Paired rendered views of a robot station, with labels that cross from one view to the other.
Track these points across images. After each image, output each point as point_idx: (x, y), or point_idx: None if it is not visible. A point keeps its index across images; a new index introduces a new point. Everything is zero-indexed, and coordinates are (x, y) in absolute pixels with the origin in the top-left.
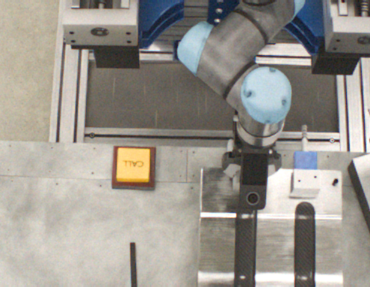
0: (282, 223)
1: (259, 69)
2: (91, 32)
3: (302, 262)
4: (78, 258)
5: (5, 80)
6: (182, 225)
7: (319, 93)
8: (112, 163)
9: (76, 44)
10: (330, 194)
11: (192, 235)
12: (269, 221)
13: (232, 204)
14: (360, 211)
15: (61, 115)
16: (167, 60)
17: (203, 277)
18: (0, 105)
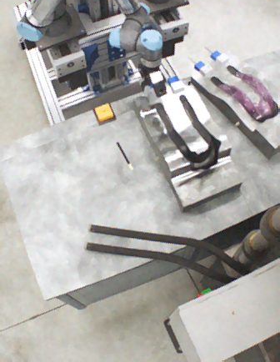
0: (176, 106)
1: (145, 31)
2: (67, 66)
3: (192, 118)
4: (97, 158)
5: None
6: (134, 128)
7: None
8: (95, 115)
9: (62, 75)
10: (189, 88)
11: (140, 129)
12: (170, 107)
13: (152, 106)
14: (203, 96)
15: None
16: (92, 97)
17: (154, 138)
18: None
